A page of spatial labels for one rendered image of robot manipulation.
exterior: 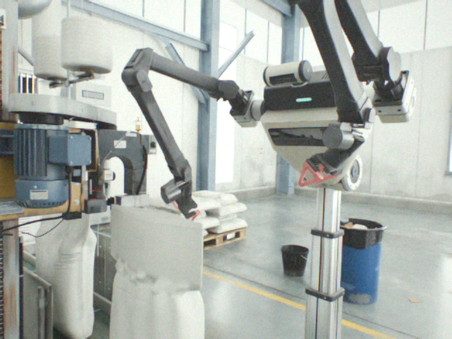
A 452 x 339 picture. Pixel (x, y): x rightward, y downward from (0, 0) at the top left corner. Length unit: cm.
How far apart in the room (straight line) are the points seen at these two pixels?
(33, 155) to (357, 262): 262
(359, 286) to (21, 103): 281
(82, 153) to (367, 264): 258
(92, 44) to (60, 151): 37
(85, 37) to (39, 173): 45
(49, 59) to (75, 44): 25
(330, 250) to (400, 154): 760
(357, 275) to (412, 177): 597
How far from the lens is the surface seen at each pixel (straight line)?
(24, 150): 113
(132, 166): 150
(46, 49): 148
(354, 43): 98
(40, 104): 111
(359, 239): 308
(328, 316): 157
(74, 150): 108
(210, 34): 768
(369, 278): 324
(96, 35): 123
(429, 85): 903
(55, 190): 113
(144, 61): 117
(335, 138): 90
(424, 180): 892
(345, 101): 93
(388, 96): 114
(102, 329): 193
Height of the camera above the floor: 128
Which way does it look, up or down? 3 degrees down
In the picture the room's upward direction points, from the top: 2 degrees clockwise
